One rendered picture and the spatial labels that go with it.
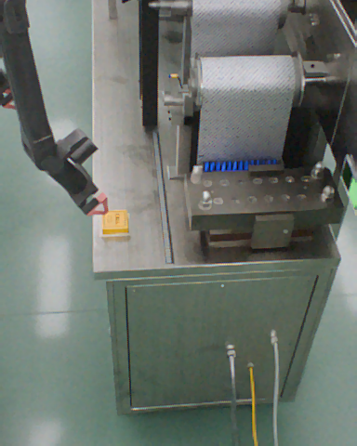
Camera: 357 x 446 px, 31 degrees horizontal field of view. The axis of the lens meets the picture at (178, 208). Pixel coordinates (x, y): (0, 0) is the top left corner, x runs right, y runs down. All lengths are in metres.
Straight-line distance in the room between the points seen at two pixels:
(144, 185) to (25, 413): 1.03
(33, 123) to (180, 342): 0.90
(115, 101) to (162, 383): 0.95
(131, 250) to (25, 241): 1.32
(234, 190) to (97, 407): 1.11
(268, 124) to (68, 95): 2.22
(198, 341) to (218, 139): 0.63
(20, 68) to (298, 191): 0.81
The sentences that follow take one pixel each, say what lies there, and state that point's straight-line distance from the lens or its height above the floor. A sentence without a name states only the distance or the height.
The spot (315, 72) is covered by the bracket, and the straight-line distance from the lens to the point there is 1.69.
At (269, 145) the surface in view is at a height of 1.08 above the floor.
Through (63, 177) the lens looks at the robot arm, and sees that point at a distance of 1.48.
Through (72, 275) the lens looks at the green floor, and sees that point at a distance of 2.81.
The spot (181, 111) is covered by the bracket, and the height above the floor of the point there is 1.14.
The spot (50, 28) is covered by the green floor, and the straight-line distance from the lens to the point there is 4.43.
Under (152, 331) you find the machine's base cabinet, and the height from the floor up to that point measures 0.60.
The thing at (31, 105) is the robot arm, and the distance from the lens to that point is 1.33.
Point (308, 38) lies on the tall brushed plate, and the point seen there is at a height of 1.27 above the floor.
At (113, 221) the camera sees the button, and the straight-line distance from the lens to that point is 1.74.
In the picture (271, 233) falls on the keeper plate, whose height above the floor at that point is 0.97.
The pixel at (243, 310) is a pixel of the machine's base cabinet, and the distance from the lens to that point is 1.87.
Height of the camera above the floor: 2.19
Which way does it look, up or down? 46 degrees down
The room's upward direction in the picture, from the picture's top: 3 degrees clockwise
